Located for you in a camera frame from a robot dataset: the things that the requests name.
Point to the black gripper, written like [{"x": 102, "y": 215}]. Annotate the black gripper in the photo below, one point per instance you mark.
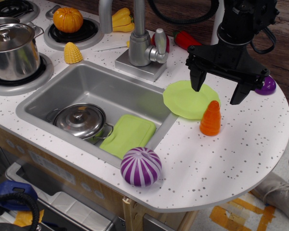
[{"x": 232, "y": 62}]

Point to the orange toy carrot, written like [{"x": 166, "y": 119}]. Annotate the orange toy carrot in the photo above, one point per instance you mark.
[{"x": 210, "y": 124}]

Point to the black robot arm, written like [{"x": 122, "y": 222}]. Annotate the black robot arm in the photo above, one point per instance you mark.
[{"x": 243, "y": 19}]

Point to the light green plate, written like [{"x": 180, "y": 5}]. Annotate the light green plate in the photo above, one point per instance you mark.
[{"x": 183, "y": 101}]

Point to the purple toy eggplant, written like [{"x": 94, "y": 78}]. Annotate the purple toy eggplant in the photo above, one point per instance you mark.
[{"x": 268, "y": 88}]

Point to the red toy pepper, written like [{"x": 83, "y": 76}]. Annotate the red toy pepper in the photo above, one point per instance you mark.
[{"x": 184, "y": 39}]

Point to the white vertical pole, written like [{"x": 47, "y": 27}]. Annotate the white vertical pole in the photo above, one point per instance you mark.
[{"x": 217, "y": 21}]

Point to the red toy vegetable behind faucet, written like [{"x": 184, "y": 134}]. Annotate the red toy vegetable behind faucet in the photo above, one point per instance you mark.
[{"x": 167, "y": 40}]

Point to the silver toy faucet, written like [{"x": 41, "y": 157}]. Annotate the silver toy faucet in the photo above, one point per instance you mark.
[{"x": 143, "y": 59}]

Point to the green cutting board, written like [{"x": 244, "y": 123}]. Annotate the green cutting board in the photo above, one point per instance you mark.
[{"x": 129, "y": 132}]

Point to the purple striped toy onion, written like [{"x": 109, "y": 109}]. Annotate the purple striped toy onion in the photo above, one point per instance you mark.
[{"x": 141, "y": 167}]

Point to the yellow toy bell pepper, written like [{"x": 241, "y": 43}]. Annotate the yellow toy bell pepper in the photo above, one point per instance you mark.
[{"x": 122, "y": 21}]

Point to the grey sink basin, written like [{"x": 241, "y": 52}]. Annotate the grey sink basin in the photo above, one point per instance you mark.
[{"x": 117, "y": 94}]

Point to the grey shoe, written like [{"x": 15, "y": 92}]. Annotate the grey shoe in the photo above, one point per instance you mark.
[{"x": 274, "y": 191}]

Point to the small steel pot with lid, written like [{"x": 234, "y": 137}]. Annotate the small steel pot with lid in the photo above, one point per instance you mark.
[{"x": 83, "y": 120}]

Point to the black stove burner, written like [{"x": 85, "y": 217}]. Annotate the black stove burner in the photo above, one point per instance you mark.
[{"x": 87, "y": 36}]

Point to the yellow toy corn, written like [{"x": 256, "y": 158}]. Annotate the yellow toy corn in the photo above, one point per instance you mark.
[{"x": 72, "y": 54}]

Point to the orange toy pumpkin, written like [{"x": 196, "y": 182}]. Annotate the orange toy pumpkin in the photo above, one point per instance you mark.
[{"x": 68, "y": 20}]

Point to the large steel pot with lid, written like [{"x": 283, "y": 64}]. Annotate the large steel pot with lid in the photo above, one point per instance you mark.
[{"x": 19, "y": 56}]

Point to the back left stove burner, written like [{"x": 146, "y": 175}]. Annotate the back left stove burner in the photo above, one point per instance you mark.
[{"x": 24, "y": 10}]

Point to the front stove burner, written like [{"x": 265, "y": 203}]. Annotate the front stove burner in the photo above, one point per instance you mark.
[{"x": 32, "y": 85}]

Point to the blue clamp tool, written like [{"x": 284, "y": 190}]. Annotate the blue clamp tool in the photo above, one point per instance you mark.
[{"x": 17, "y": 196}]

